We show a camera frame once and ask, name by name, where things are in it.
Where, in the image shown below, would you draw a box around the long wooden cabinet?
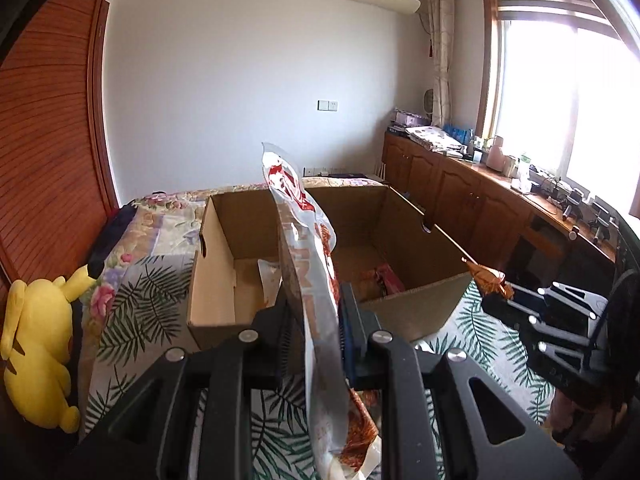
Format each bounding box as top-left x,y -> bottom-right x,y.
382,130 -> 621,288

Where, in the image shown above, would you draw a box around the wooden framed window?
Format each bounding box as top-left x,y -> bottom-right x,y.
477,0 -> 640,223

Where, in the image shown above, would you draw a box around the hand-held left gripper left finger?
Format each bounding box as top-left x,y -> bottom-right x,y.
75,294 -> 294,480

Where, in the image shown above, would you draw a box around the pink bottle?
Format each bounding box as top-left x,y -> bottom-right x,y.
487,135 -> 505,171

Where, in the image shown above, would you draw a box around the folded patterned cloth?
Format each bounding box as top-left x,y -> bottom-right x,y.
405,125 -> 469,154

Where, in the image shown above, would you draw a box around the leaf print bedsheet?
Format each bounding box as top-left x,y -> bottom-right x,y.
80,255 -> 556,480

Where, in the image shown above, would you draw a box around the yellow plush toy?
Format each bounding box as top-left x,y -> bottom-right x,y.
0,262 -> 97,434

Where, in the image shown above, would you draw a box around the patterned beige curtain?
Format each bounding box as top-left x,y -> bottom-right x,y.
424,0 -> 457,130

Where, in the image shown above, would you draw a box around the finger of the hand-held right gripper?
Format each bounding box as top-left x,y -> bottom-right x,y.
500,307 -> 596,361
482,282 -> 608,323

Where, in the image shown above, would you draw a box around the person's right hand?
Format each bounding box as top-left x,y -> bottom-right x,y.
547,390 -> 626,446

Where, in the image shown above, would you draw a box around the large white orange snack packet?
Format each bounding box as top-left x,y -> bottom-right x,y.
261,141 -> 383,480

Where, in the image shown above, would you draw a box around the purple box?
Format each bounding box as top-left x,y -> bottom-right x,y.
392,109 -> 431,129

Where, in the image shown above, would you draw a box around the blue packets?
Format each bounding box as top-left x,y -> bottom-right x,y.
442,124 -> 474,144

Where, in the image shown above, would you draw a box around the floral quilt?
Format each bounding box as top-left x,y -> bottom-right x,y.
80,187 -> 283,341

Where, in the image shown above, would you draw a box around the white wall outlets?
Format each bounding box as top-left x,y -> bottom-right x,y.
302,164 -> 352,179

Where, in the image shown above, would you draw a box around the dark folded clothes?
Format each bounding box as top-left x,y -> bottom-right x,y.
86,199 -> 137,273

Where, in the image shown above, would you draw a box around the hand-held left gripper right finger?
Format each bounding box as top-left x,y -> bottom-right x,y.
338,283 -> 566,480

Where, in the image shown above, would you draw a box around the wooden headboard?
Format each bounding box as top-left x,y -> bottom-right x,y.
0,0 -> 122,311

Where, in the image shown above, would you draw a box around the shiny brown snack packet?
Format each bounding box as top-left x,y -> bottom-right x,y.
461,256 -> 516,302

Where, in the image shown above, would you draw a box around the brown cardboard box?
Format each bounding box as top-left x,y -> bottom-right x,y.
186,184 -> 483,353

